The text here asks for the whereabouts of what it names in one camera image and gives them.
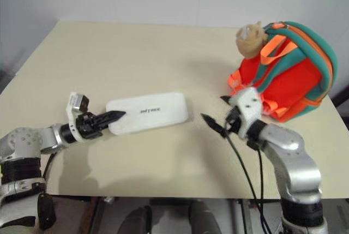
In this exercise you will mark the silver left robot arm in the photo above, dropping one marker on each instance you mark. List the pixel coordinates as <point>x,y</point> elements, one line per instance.
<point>24,141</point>

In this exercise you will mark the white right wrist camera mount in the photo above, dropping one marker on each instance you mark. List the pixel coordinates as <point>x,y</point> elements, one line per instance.
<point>249,108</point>

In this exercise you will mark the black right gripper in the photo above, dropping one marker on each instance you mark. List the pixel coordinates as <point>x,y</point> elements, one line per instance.
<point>234,120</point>

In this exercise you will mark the white pouch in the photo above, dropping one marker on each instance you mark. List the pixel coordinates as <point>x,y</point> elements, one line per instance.
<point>163,108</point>

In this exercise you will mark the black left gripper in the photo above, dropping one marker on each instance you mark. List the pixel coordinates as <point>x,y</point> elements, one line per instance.
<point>87,128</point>

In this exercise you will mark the orange and teal backpack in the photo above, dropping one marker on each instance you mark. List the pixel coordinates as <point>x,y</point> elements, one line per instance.
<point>286,81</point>

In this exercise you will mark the grey metal table frame bar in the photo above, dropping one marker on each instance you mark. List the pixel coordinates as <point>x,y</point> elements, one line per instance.
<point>105,215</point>
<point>245,215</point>

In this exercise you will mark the beige plush toy pendant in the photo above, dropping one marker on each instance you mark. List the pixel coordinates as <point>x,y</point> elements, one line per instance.
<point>251,45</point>

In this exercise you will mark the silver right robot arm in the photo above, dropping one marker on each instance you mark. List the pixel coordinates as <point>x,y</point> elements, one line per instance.
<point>294,163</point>

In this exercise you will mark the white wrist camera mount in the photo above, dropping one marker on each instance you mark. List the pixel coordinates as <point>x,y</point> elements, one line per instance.
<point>72,108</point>
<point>249,108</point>

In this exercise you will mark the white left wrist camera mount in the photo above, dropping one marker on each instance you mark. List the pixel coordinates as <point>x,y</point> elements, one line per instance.
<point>72,108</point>

